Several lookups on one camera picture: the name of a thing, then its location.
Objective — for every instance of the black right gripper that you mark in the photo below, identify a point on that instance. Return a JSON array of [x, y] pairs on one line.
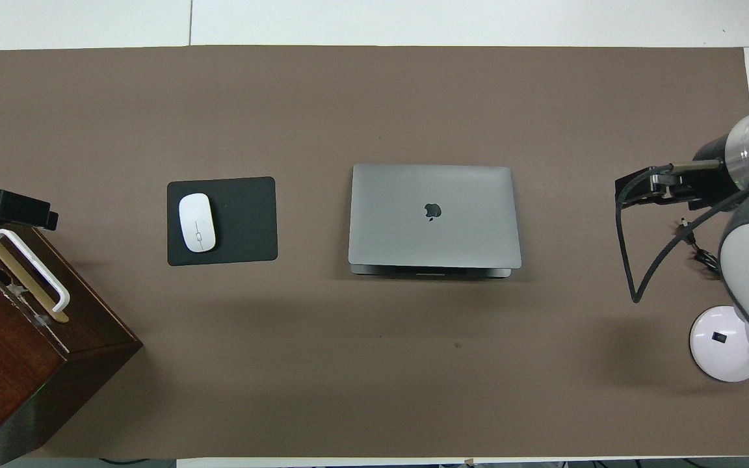
[[712, 185]]

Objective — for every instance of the grey apple laptop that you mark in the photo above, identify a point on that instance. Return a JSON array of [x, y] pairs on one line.
[[413, 234]]

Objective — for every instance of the dark brown wooden box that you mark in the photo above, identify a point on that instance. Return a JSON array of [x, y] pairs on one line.
[[10, 364]]

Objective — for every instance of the white computer mouse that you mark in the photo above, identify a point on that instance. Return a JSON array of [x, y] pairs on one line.
[[197, 221]]

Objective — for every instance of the white desk lamp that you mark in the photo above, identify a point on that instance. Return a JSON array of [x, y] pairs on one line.
[[719, 361]]

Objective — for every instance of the black mouse pad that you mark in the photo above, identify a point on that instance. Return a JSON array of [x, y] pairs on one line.
[[244, 221]]

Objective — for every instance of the brown table mat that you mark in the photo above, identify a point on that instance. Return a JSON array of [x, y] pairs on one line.
[[348, 364]]

